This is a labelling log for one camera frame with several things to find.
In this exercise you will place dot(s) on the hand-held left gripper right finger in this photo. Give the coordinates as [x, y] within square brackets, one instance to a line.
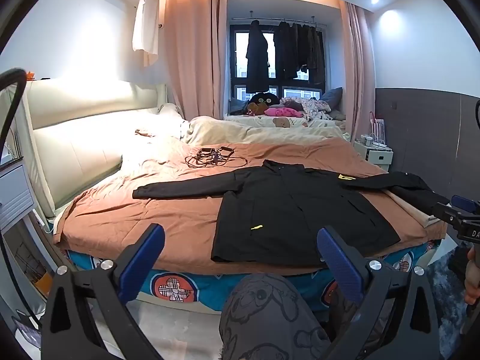
[337, 262]

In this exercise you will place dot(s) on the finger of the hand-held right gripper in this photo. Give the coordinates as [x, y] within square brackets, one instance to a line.
[467, 204]
[452, 215]

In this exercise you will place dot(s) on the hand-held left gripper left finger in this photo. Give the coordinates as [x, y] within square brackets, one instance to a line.
[144, 258]

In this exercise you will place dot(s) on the black jacket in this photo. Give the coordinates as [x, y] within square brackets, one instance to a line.
[300, 210]

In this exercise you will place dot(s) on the row of dark hanging clothes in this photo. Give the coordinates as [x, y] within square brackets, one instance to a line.
[296, 52]

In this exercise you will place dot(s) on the person's right hand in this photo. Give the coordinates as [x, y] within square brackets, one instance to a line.
[471, 285]

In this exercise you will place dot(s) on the bed with orange sheet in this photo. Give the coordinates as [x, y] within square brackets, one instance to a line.
[168, 213]

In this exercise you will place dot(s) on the blue grey rug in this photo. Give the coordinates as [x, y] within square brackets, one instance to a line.
[446, 303]

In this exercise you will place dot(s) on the grey patterned pants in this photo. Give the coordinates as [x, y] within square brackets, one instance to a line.
[262, 318]

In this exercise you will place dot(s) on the white nightstand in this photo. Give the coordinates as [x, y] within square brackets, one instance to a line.
[378, 156]

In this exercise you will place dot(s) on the orange box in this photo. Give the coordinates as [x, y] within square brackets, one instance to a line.
[44, 285]

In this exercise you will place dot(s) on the white power strip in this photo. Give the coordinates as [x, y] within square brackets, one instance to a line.
[375, 144]

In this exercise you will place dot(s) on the pink striped bag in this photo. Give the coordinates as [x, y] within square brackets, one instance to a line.
[376, 127]

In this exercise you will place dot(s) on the cream padded headboard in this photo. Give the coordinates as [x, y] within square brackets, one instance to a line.
[86, 150]

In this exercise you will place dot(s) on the black square device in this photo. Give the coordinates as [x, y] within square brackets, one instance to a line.
[206, 151]
[226, 150]

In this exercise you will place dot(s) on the white pillow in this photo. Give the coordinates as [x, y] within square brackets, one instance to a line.
[161, 127]

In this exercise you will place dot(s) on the grey bedside table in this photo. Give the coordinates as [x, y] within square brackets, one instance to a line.
[15, 195]

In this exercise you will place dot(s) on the beige pillow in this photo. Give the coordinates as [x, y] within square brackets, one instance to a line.
[170, 110]

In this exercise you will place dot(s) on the cream bear print bedding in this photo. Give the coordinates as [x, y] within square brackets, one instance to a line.
[277, 122]

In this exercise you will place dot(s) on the cream duvet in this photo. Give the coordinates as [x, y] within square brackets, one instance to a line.
[232, 131]

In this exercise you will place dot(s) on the floral blanket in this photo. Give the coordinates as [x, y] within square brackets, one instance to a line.
[311, 108]

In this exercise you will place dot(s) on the pink cloth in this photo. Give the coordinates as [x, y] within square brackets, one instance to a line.
[283, 111]

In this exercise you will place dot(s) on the pink curtain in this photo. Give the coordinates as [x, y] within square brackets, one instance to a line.
[358, 82]
[195, 63]

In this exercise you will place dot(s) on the grey pillow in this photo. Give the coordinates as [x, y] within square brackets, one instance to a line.
[333, 99]

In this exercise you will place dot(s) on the brown teddy bear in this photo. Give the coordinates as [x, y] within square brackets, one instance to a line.
[254, 109]

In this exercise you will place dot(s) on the black plush toy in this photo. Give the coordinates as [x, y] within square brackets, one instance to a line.
[264, 99]

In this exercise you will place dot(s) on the small orange toy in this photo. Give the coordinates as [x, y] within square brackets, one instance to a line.
[30, 75]

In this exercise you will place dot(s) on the black hanging coat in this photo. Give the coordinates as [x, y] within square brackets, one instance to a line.
[258, 60]

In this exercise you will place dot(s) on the white hanging shirt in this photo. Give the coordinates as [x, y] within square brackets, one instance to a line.
[146, 26]

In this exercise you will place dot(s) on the clothes rail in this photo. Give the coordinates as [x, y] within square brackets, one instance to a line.
[240, 19]

